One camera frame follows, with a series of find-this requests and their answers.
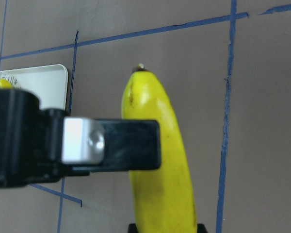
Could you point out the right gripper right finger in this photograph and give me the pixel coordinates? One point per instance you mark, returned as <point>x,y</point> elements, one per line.
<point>201,228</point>

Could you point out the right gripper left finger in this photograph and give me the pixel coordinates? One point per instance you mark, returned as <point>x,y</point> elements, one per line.
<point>43,146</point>

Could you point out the white bear tray plate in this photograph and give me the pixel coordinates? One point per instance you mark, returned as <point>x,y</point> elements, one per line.
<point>48,83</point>

